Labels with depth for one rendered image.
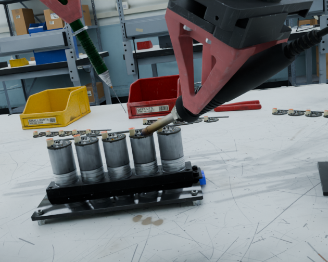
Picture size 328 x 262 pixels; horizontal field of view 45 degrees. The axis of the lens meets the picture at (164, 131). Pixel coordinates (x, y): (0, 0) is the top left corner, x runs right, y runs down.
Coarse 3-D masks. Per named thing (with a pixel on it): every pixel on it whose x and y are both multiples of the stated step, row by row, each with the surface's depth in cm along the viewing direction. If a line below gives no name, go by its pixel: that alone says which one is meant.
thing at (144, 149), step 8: (152, 136) 39; (136, 144) 39; (144, 144) 39; (152, 144) 39; (136, 152) 39; (144, 152) 39; (152, 152) 39; (136, 160) 39; (144, 160) 39; (152, 160) 39; (136, 168) 40; (144, 168) 39; (152, 168) 39
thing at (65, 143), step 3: (57, 141) 40; (63, 141) 41; (66, 141) 40; (69, 141) 40; (63, 144) 40; (66, 144) 39; (69, 144) 39; (48, 147) 39; (51, 147) 39; (54, 147) 39; (57, 147) 39; (60, 147) 39; (63, 147) 39
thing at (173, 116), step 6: (174, 108) 33; (168, 114) 35; (174, 114) 33; (162, 120) 35; (168, 120) 35; (174, 120) 34; (180, 120) 34; (150, 126) 36; (156, 126) 36; (162, 126) 36; (144, 132) 37; (150, 132) 37
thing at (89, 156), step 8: (96, 144) 39; (80, 152) 39; (88, 152) 39; (96, 152) 39; (80, 160) 39; (88, 160) 39; (96, 160) 39; (80, 168) 40; (88, 168) 39; (96, 168) 39; (88, 176) 39; (96, 176) 40; (104, 176) 40
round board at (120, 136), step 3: (108, 135) 41; (111, 135) 40; (117, 135) 40; (120, 135) 40; (123, 135) 40; (108, 138) 39; (111, 138) 39; (114, 138) 39; (117, 138) 39; (120, 138) 39; (123, 138) 39; (105, 141) 39; (108, 141) 38; (111, 141) 38
